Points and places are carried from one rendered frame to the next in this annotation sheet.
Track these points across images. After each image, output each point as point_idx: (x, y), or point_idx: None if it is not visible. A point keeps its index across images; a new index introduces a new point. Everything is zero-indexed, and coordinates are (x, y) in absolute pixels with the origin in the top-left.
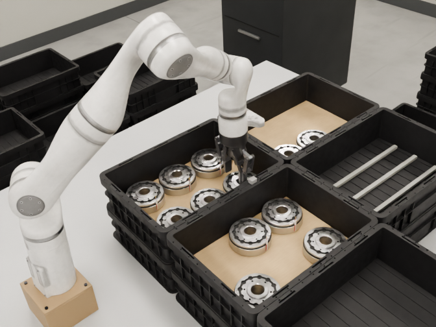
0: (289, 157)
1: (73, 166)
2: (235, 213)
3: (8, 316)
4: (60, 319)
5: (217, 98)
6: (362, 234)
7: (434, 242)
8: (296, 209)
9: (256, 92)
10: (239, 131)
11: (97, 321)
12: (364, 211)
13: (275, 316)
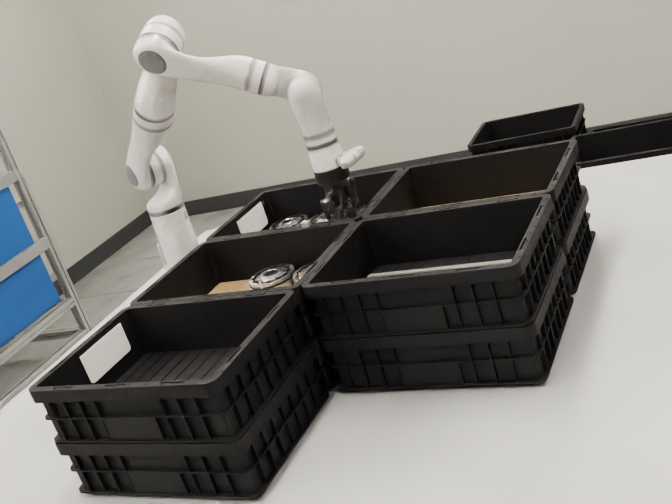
0: (368, 216)
1: (139, 146)
2: (283, 255)
3: None
4: None
5: (581, 179)
6: (265, 291)
7: (458, 400)
8: None
9: (635, 181)
10: (316, 166)
11: None
12: (305, 276)
13: (144, 318)
